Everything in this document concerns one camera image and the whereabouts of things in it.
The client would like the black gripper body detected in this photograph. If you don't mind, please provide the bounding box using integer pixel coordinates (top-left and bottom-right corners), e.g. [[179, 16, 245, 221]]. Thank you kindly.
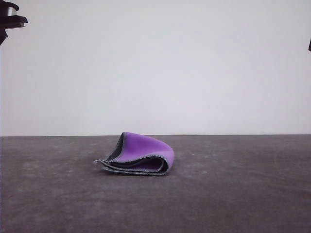
[[0, 15, 29, 30]]

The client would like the purple towel with grey hem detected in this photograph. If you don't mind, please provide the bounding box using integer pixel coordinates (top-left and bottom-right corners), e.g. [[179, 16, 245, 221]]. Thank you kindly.
[[93, 132, 175, 177]]

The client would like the grey table cloth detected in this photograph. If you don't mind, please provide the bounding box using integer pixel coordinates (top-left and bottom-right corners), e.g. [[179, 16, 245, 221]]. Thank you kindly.
[[0, 134, 311, 233]]

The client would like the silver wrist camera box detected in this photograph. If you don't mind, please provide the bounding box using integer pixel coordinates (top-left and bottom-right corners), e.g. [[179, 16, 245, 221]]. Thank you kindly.
[[0, 1, 20, 16]]

